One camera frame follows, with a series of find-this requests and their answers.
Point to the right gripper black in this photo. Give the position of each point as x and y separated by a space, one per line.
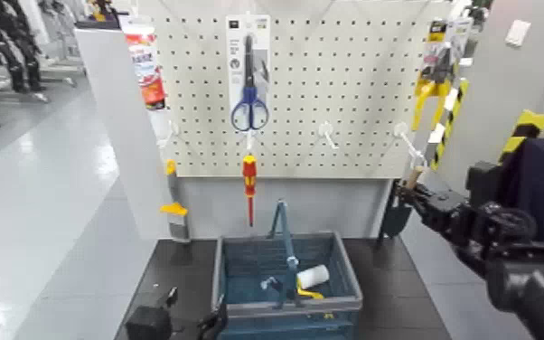
452 218

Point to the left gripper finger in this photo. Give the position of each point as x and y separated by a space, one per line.
148 325
212 325

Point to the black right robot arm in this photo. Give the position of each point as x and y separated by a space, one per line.
537 294

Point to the white peg hook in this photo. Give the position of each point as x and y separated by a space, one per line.
326 133
250 141
407 141
167 135

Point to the yellow black striped corner guard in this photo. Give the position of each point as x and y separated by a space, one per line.
526 124

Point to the cream perforated pegboard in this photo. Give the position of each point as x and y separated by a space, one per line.
348 71

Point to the red yellow screwdriver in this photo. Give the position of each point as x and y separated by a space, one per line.
249 171

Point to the white blister package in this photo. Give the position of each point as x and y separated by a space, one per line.
462 38

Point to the white side partition panel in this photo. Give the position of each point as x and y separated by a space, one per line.
120 142

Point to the blue scissors on card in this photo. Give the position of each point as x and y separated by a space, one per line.
249 97

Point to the red white product package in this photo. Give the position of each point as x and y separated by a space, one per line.
151 80

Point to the grey metal stand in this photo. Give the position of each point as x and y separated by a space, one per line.
65 66

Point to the black humanoid robot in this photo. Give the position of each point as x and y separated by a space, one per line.
20 61

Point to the yellow black machine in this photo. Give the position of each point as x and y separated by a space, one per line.
101 12

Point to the yellow black striped post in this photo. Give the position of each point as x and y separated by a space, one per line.
448 121

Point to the white wall plate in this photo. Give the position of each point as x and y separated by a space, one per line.
517 33

